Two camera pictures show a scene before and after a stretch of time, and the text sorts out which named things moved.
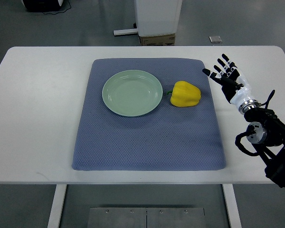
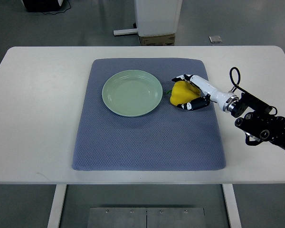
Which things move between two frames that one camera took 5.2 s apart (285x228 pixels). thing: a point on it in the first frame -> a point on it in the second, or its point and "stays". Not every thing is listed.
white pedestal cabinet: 157,17 stays
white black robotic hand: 233,84 -> 224,99
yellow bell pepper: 184,94 stays
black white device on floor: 41,5 stays
